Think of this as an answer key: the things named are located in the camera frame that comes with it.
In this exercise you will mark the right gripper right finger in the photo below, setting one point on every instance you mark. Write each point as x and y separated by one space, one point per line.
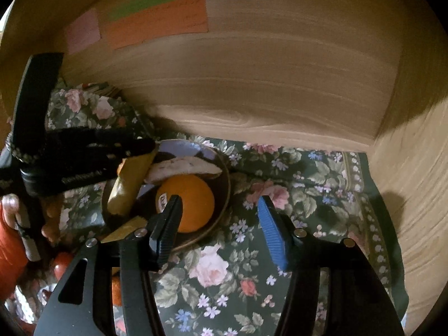
278 233

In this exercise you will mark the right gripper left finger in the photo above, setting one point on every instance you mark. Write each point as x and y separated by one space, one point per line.
162 238

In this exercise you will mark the yellow banana half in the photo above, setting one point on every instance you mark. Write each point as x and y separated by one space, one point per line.
128 183

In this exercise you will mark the person's left hand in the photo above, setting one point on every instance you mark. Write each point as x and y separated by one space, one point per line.
17 218

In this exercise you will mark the orange with Dole sticker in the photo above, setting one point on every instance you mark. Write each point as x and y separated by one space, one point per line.
197 199

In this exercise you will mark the floral cushion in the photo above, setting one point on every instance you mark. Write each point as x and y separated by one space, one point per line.
99 106

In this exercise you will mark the small tangerine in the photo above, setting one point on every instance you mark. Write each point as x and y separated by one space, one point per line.
116 291

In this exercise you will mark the floral dark green cloth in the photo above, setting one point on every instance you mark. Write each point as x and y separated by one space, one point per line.
81 303

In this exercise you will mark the dark round plate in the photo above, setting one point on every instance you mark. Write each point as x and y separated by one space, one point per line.
144 210

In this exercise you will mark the red tomato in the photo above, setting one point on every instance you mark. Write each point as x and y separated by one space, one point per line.
60 264

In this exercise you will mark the pink sticky note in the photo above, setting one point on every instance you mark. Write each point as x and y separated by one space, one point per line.
83 32

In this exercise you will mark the green sticky note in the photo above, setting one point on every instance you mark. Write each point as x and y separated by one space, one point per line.
133 6

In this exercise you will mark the orange sticky note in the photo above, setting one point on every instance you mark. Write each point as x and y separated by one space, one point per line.
171 18

